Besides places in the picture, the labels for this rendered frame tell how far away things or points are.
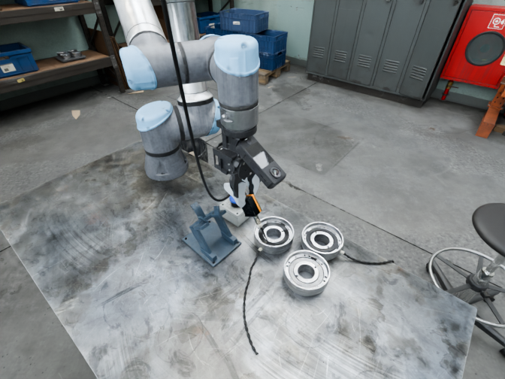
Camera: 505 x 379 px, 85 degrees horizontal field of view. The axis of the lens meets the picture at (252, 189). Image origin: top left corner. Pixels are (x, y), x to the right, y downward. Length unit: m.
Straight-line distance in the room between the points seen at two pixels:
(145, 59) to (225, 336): 0.55
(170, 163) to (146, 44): 0.47
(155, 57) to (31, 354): 1.51
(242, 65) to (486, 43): 3.61
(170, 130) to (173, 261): 0.40
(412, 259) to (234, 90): 1.65
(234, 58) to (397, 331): 0.61
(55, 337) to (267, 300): 1.28
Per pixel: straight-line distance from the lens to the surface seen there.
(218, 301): 0.67
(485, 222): 1.37
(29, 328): 1.86
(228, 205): 0.79
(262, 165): 0.55
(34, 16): 3.78
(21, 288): 2.04
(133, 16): 0.66
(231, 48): 0.49
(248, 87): 0.51
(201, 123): 0.93
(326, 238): 0.76
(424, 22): 3.75
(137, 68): 0.56
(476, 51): 4.00
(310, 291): 0.65
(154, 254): 0.77
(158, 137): 0.92
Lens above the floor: 1.39
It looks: 40 degrees down
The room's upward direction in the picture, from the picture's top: straight up
